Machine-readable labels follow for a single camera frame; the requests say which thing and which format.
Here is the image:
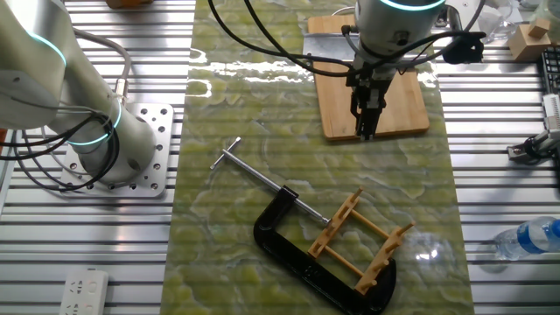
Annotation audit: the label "wooden knife rack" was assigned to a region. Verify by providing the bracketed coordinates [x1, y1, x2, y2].
[307, 186, 416, 297]

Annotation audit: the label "small light wooden block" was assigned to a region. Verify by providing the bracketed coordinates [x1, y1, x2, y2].
[528, 17, 551, 39]

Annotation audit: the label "bamboo cutting board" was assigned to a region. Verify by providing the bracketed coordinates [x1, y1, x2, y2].
[307, 15, 431, 142]

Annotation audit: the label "stainless steel cleaver knife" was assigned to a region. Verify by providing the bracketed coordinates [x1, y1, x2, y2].
[304, 32, 430, 67]

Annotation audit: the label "clear water bottle blue label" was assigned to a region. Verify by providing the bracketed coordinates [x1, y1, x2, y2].
[493, 216, 560, 263]

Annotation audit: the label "small camera on metal mount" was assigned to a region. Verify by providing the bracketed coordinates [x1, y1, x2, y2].
[507, 129, 560, 166]

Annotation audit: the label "pale green container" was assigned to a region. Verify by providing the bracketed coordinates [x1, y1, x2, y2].
[536, 0, 560, 24]

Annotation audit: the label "green marble pattern mat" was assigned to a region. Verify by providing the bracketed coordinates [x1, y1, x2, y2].
[159, 0, 476, 315]

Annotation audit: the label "black keyboard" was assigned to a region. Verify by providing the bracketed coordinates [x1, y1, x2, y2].
[541, 46, 560, 95]

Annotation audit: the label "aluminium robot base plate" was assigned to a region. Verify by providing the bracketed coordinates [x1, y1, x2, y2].
[59, 102, 175, 199]

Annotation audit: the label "white power strip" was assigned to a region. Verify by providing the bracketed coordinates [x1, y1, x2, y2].
[59, 269, 109, 315]

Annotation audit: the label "black C-clamp with steel screw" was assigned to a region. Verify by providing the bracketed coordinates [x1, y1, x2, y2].
[208, 136, 398, 315]

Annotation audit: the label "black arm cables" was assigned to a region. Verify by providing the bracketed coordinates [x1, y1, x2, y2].
[207, 0, 487, 79]

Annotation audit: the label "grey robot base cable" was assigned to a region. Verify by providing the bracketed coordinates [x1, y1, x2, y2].
[72, 28, 132, 106]

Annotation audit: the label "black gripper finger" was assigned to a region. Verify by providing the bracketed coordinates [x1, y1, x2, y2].
[365, 94, 386, 141]
[352, 89, 368, 137]

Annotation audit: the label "silver ribbed handheld device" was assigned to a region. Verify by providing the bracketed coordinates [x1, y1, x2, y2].
[541, 93, 560, 132]

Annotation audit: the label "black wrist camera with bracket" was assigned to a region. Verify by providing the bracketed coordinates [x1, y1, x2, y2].
[441, 3, 487, 66]

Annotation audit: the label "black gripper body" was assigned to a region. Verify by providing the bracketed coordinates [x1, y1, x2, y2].
[345, 55, 396, 105]

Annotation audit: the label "large light wooden block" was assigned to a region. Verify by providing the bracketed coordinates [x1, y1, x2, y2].
[507, 24, 553, 62]

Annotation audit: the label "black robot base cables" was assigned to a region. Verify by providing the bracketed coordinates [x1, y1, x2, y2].
[0, 111, 122, 193]

